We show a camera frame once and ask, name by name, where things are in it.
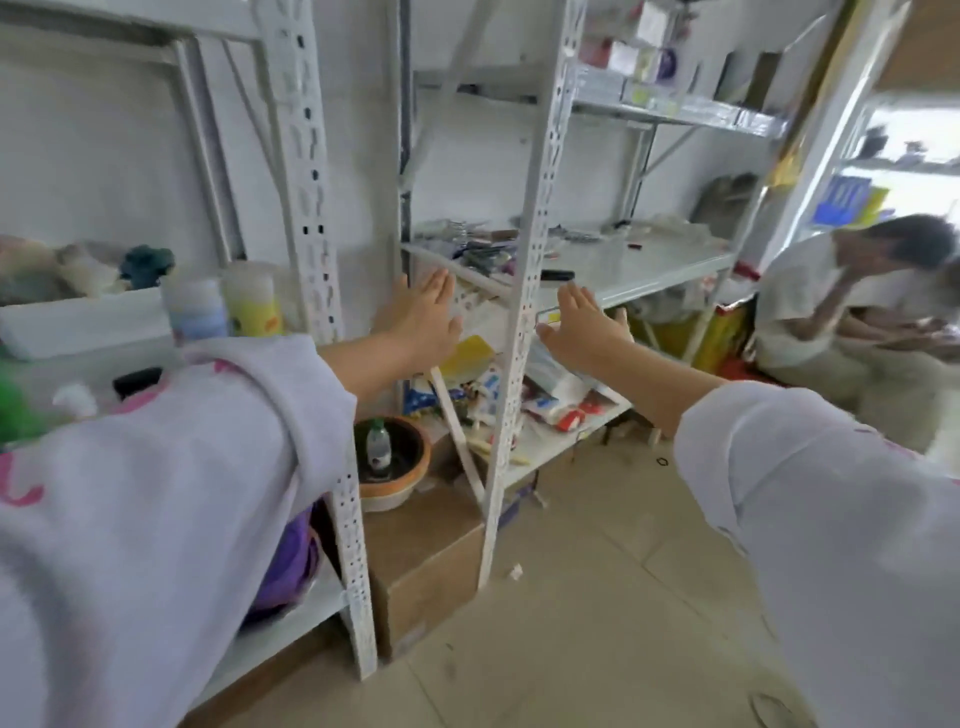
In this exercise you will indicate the white bottle with blue label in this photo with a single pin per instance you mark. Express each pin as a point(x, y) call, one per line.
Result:
point(193, 307)

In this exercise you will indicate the purple plastic bag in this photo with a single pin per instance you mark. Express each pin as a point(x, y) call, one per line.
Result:
point(289, 570)

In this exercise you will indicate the white flat box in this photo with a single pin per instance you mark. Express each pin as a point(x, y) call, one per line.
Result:
point(82, 322)

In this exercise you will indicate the person's left little finger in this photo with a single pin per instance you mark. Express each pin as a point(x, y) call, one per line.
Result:
point(401, 289)

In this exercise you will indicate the blue packets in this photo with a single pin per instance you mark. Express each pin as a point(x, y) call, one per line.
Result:
point(840, 201)

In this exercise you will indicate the white round cap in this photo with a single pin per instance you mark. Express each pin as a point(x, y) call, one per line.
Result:
point(75, 401)

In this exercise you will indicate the small black case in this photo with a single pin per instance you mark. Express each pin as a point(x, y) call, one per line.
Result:
point(137, 382)

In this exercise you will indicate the yellow card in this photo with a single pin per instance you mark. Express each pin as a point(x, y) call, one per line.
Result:
point(466, 358)

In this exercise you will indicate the person's right hand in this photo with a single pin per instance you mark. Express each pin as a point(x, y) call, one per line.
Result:
point(589, 337)

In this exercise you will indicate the person's left forearm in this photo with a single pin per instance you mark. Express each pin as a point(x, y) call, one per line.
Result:
point(187, 480)

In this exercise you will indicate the person's left thumb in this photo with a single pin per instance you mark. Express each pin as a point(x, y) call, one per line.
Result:
point(455, 328)

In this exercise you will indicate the person's left hand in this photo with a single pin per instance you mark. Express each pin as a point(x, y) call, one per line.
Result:
point(420, 326)

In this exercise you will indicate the yellow bin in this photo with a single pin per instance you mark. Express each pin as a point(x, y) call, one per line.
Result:
point(724, 334)

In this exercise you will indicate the pile of small tools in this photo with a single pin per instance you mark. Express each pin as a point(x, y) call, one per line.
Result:
point(487, 251)

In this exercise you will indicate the pile of pale plush toys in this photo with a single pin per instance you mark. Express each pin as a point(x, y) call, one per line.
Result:
point(52, 270)

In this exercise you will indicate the black marker pen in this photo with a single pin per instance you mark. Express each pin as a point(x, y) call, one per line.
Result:
point(556, 275)

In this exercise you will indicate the pink box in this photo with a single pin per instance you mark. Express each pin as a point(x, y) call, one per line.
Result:
point(609, 54)

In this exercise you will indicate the yellow plastic bottle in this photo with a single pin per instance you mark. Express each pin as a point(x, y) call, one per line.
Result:
point(253, 304)

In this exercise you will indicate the brown cardboard box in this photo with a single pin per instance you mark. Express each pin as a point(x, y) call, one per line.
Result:
point(424, 570)

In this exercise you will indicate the white slotted metal shelf rack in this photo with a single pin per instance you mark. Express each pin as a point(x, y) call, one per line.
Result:
point(300, 150)
point(534, 225)

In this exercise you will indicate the pile of assorted packets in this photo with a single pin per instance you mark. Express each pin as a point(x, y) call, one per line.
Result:
point(555, 409)

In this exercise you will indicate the grey bag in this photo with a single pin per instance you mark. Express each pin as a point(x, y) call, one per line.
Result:
point(726, 202)

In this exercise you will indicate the distant white shelf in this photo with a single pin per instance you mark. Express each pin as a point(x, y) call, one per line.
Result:
point(900, 165)

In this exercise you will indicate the person's right thumb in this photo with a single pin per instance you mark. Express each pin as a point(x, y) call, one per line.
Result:
point(547, 331)

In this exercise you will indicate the person's right forearm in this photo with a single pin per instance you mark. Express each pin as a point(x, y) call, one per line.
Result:
point(810, 525)

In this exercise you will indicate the teal plush toy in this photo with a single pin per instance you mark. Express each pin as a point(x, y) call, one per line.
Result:
point(146, 266)

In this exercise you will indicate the person's right little finger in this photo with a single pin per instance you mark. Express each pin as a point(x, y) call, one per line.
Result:
point(623, 319)

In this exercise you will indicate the green plastic item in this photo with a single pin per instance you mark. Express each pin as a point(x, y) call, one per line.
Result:
point(16, 409)

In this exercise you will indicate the small green capped bottle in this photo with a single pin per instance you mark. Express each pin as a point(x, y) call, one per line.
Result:
point(379, 450)

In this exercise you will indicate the orange rimmed ceramic bowl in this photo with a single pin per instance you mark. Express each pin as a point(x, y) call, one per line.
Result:
point(409, 469)

